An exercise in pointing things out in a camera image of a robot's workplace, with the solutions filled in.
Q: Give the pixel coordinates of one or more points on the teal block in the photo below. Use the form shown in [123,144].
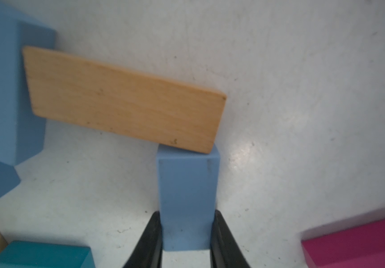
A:
[23,254]

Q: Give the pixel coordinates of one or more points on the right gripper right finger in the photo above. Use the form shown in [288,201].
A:
[224,250]

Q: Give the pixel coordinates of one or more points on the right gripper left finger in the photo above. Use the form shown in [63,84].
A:
[148,251]

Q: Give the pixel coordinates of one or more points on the magenta block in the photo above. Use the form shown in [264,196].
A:
[358,247]

